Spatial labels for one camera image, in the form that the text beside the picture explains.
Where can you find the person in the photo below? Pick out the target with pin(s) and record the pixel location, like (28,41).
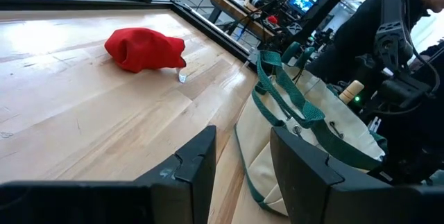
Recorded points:
(357,26)

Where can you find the black metal stand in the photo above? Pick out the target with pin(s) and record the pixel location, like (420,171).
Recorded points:
(326,2)

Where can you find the small red object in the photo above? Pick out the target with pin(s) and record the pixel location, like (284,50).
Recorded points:
(272,19)

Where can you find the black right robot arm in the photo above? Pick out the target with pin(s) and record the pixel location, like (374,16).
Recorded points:
(393,26)

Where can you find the red gardening glove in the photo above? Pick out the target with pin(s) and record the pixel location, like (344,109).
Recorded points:
(142,49)

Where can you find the beige green-trimmed gardening bag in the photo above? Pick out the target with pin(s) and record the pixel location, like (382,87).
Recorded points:
(263,168)

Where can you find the black table frame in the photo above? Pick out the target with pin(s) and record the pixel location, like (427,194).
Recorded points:
(86,5)

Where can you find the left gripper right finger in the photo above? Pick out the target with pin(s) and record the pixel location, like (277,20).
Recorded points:
(312,189)

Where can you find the wooden workbench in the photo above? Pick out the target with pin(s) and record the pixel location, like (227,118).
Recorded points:
(239,14)

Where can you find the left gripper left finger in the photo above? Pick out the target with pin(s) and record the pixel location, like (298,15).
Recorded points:
(180,189)

